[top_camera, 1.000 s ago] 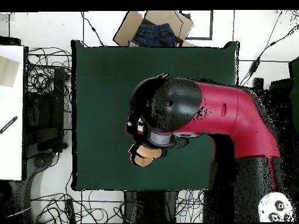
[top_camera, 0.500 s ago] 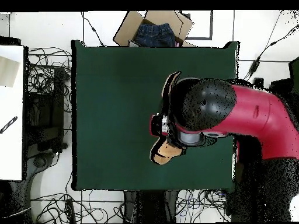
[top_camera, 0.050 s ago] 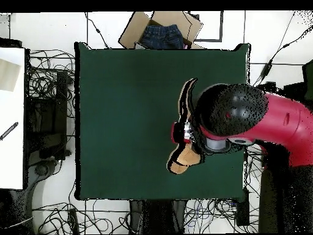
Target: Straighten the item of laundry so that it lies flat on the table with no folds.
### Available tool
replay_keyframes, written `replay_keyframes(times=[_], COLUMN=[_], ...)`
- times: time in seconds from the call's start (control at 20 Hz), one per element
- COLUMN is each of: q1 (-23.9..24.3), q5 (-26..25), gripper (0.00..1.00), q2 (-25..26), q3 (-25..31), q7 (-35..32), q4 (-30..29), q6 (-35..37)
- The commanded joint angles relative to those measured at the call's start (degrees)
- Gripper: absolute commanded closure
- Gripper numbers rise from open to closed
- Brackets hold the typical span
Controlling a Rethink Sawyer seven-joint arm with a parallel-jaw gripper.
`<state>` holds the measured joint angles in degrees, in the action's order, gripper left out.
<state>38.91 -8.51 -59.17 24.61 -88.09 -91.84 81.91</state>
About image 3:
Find black power strip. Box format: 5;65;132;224
235;188;251;226

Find blue denim jeans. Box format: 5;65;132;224
140;24;185;50

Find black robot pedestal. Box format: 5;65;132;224
128;199;187;234

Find brown cardboard box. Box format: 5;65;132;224
118;10;204;50

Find thin black cable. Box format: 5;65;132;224
84;12;110;49

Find tangle of black cables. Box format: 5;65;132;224
184;198;260;234
28;48;76;99
31;199;130;235

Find black ridged strap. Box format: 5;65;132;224
0;121;19;141

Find black computer tower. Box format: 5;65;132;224
25;70;69;160

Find black wheeled stand base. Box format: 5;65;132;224
24;159;59;196

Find black cable with inline adapter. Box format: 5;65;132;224
250;24;313;88

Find white side table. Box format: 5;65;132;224
0;47;26;190

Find dark green table cloth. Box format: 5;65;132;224
74;41;251;200

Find tan terry towel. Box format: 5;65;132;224
166;77;205;175

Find dark green fabric sheet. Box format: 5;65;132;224
301;59;313;101

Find beige cardboard sheet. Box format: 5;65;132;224
0;58;21;92

